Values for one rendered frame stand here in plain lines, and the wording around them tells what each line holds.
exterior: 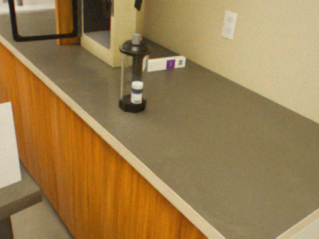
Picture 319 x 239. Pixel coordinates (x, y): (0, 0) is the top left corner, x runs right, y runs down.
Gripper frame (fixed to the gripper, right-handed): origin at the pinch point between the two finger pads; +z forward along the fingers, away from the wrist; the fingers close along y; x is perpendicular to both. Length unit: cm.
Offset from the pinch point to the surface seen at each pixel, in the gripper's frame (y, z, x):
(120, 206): 28, 41, 50
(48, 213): 34, 128, 7
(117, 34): -8.6, 22.4, -10.3
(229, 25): -49, 10, 15
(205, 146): 6, 9, 57
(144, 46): 6.0, -2.1, 20.9
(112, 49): -5.9, 28.6, -8.8
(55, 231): 37, 122, 20
